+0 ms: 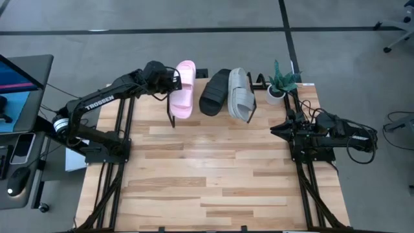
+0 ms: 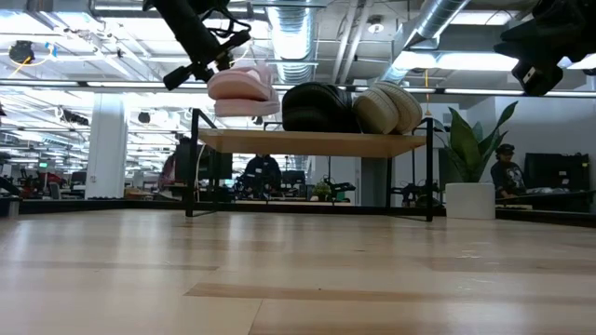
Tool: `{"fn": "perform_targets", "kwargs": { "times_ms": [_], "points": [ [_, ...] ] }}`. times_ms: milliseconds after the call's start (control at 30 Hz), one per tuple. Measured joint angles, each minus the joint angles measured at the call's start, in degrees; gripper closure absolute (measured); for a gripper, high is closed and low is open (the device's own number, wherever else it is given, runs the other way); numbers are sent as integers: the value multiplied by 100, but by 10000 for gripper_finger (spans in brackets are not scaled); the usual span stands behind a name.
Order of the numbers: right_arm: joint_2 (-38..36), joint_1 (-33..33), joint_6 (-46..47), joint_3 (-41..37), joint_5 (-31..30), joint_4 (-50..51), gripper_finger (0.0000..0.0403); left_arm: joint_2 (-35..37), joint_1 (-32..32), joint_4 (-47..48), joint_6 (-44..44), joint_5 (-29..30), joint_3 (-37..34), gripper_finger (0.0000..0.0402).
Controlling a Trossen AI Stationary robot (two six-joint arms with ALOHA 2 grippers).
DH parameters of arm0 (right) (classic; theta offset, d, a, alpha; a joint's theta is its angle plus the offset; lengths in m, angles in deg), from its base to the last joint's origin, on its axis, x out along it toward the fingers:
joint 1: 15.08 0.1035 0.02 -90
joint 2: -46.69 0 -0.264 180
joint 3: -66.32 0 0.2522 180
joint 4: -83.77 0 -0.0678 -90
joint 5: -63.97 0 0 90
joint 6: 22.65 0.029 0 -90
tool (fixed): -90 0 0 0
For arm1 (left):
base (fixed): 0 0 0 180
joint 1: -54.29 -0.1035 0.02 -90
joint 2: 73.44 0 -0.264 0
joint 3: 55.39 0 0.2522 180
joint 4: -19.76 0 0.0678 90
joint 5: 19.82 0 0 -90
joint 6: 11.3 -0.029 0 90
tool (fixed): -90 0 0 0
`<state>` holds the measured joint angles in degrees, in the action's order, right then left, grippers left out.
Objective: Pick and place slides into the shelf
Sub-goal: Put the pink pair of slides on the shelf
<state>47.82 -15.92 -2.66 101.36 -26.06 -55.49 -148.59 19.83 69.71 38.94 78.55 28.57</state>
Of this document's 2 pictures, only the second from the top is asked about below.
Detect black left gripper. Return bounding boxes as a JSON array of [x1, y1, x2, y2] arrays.
[[162, 29, 253, 92]]

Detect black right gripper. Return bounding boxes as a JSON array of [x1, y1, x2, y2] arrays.
[[493, 18, 579, 67]]

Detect pink slide sandal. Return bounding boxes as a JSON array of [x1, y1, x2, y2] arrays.
[[206, 61, 281, 118]]

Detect black slide sandal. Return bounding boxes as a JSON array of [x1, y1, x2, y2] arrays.
[[280, 81, 360, 134]]

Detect grey slide sandal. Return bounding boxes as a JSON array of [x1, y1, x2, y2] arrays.
[[351, 80, 425, 137]]

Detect person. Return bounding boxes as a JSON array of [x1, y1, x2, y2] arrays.
[[241, 154, 283, 202], [157, 136, 193, 198], [489, 143, 528, 200]]

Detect white pillar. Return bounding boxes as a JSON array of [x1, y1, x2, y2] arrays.
[[84, 92, 129, 201]]

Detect black monitor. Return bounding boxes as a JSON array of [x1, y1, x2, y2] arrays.
[[523, 152, 591, 193]]

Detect small potted plant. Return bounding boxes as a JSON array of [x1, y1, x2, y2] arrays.
[[311, 180, 333, 203]]

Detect green plant in white pot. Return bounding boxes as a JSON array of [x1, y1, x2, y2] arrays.
[[436, 100, 520, 221]]

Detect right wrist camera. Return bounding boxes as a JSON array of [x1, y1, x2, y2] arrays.
[[510, 60, 566, 98]]

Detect silver ribbed air duct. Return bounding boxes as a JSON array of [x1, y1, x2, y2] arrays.
[[378, 0, 472, 86], [266, 0, 318, 86]]

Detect wooden shelf black metal frame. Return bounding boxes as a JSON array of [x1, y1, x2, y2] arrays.
[[184, 107, 436, 223]]

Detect black metal rig frame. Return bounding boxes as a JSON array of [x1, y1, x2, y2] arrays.
[[0, 196, 596, 230]]

